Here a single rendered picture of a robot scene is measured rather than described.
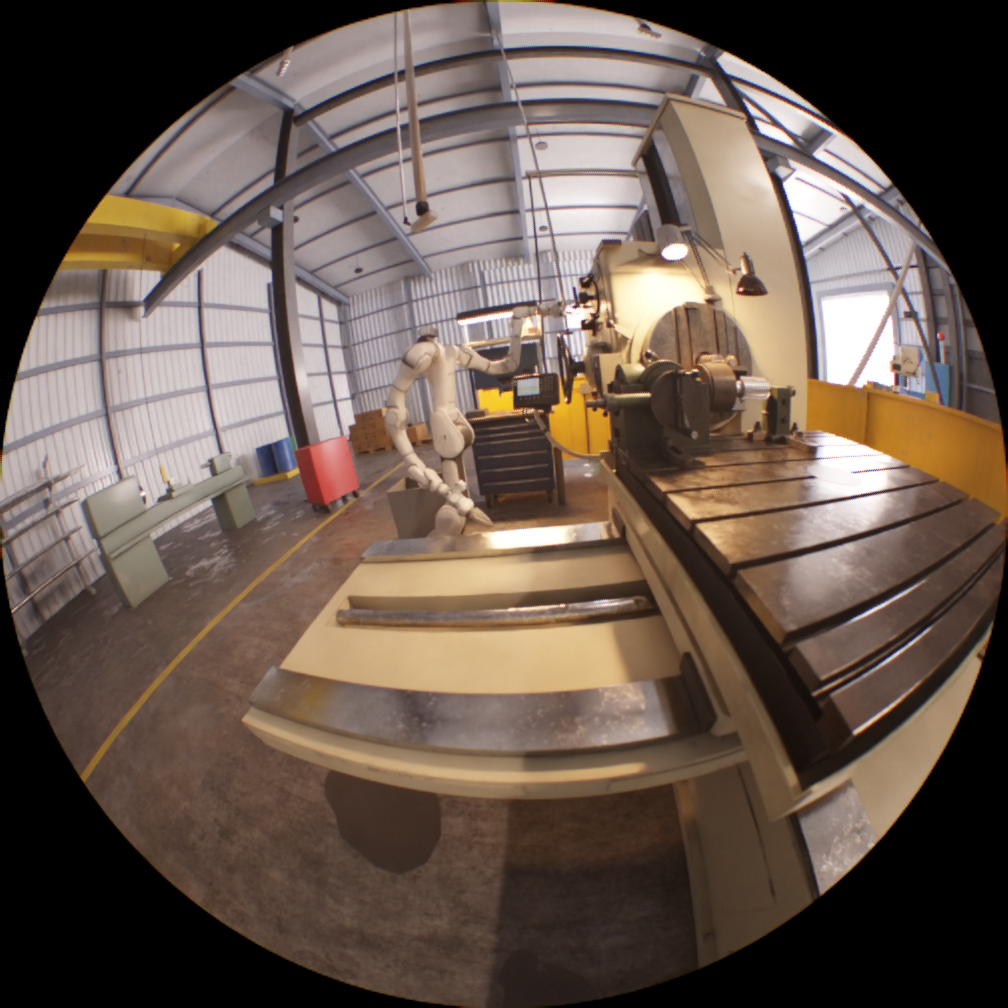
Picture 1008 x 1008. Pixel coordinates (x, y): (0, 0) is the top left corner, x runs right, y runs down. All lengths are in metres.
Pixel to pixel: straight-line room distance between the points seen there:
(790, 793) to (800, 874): 0.42
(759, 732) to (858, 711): 0.13
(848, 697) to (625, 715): 0.39
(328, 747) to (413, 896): 0.76
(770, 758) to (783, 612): 0.18
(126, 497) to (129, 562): 0.80
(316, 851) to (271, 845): 0.22
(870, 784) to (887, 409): 2.73
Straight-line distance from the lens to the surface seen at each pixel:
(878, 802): 0.98
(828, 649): 0.45
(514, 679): 0.73
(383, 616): 1.01
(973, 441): 2.91
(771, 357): 1.96
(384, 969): 1.42
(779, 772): 0.45
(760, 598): 0.48
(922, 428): 3.07
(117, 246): 8.65
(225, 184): 11.59
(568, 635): 0.81
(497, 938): 1.30
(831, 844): 0.84
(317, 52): 8.66
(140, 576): 5.10
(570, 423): 4.34
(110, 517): 5.02
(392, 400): 1.53
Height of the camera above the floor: 1.28
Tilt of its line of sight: 21 degrees down
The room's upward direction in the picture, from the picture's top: 9 degrees counter-clockwise
